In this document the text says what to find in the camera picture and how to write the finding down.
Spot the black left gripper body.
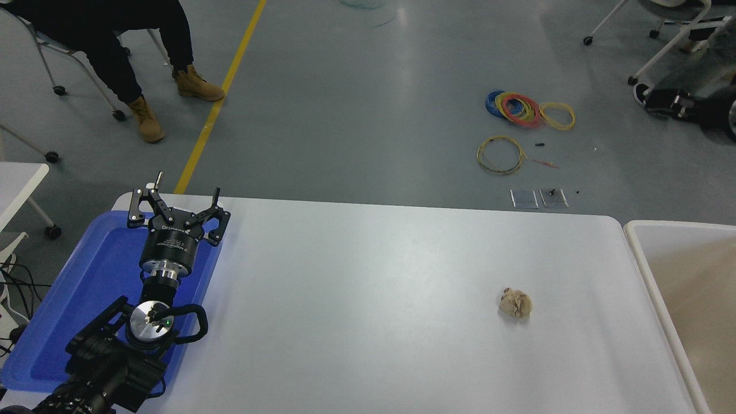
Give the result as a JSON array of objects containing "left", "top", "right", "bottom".
[{"left": 140, "top": 214, "right": 205, "bottom": 272}]

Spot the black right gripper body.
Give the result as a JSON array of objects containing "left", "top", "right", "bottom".
[{"left": 698, "top": 93, "right": 736, "bottom": 139}]

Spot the standing person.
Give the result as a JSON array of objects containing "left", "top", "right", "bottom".
[{"left": 632, "top": 17, "right": 736, "bottom": 110}]

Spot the white-legged wheeled chair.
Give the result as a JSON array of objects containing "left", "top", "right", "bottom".
[{"left": 582, "top": 0, "right": 732, "bottom": 86}]

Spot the blue plastic tray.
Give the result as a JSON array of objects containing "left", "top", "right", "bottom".
[{"left": 0, "top": 210, "right": 225, "bottom": 393}]

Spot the grey caster leg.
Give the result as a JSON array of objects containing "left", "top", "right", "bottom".
[{"left": 0, "top": 124, "right": 59, "bottom": 165}]

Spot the white side table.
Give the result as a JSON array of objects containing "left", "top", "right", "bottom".
[{"left": 0, "top": 163, "right": 62, "bottom": 240}]

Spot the grey wheeled chair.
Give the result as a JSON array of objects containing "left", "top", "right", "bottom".
[{"left": 11, "top": 11, "right": 173, "bottom": 122}]

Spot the seated person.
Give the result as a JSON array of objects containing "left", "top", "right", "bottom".
[{"left": 0, "top": 0, "right": 225, "bottom": 144}]

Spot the large pale bin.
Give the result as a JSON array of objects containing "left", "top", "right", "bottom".
[{"left": 624, "top": 220, "right": 736, "bottom": 414}]

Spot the crumpled tan paper ball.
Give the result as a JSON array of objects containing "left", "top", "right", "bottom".
[{"left": 498, "top": 287, "right": 533, "bottom": 319}]

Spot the black floor cable bundle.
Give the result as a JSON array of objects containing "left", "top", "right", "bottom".
[{"left": 0, "top": 253, "right": 53, "bottom": 354}]

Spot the blue cable coil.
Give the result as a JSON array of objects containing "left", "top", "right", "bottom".
[{"left": 485, "top": 90, "right": 521, "bottom": 120}]

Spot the yellow and black cable coil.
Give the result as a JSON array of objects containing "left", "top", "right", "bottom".
[{"left": 477, "top": 135, "right": 527, "bottom": 175}]

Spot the teal cable coil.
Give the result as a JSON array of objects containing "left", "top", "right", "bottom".
[{"left": 338, "top": 0, "right": 397, "bottom": 28}]

